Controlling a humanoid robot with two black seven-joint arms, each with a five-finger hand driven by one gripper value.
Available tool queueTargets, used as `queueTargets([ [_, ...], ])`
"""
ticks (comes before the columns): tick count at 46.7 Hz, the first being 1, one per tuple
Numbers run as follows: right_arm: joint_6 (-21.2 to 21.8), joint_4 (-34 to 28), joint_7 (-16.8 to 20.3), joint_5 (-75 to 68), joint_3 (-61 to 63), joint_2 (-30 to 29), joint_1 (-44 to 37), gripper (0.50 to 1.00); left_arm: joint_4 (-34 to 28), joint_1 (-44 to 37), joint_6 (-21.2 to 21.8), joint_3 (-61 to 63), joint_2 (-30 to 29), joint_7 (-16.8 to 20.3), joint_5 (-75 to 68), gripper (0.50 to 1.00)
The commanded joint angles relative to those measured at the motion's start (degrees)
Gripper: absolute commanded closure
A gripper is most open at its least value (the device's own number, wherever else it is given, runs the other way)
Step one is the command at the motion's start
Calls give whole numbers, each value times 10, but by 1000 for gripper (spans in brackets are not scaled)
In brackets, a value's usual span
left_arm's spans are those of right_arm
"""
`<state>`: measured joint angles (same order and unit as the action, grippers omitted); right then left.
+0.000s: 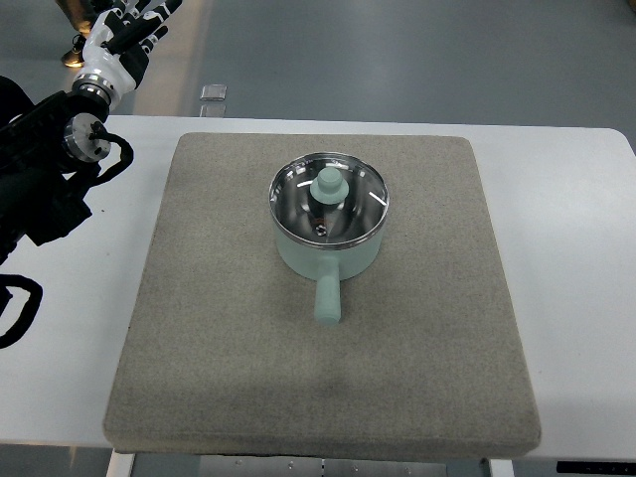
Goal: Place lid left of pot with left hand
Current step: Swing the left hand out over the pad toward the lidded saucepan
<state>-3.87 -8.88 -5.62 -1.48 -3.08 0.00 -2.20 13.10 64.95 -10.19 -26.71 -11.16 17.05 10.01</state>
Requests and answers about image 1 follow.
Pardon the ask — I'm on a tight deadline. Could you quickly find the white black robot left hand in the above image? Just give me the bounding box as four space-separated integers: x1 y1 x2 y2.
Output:
72 0 182 111

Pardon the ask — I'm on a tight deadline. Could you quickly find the glass lid with green knob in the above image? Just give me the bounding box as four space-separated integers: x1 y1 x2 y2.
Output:
268 152 390 250

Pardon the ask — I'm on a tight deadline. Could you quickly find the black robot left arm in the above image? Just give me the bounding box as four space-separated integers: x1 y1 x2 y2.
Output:
1 78 134 259

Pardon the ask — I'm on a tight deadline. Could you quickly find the brown shoe on floor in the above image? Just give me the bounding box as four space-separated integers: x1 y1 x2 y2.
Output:
61 34 86 69

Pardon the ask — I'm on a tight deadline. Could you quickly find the clear acrylic stand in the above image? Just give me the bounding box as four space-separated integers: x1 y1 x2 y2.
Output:
200 83 228 118

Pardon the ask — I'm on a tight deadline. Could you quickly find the mint green saucepan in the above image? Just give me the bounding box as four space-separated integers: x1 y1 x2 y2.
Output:
271 218 386 328

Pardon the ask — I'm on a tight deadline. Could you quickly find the grey felt mat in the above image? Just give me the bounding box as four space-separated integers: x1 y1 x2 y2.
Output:
103 133 542 461

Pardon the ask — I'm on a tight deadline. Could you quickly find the black cable loop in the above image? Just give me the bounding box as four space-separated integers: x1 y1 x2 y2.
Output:
0 274 45 350

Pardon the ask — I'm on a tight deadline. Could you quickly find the metal table frame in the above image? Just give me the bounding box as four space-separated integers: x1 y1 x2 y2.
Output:
104 448 516 477

